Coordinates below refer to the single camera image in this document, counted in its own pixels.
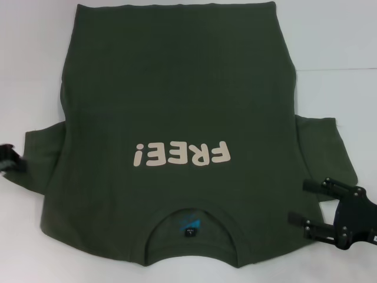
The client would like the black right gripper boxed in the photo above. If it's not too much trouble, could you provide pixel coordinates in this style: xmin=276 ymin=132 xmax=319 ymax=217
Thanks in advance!
xmin=287 ymin=177 xmax=377 ymax=246

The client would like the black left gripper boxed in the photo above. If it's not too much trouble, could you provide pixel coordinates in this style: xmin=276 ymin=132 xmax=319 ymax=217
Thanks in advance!
xmin=0 ymin=143 xmax=29 ymax=174

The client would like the dark green FREE t-shirt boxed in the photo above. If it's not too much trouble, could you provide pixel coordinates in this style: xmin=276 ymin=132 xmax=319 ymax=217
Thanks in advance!
xmin=2 ymin=1 xmax=359 ymax=269

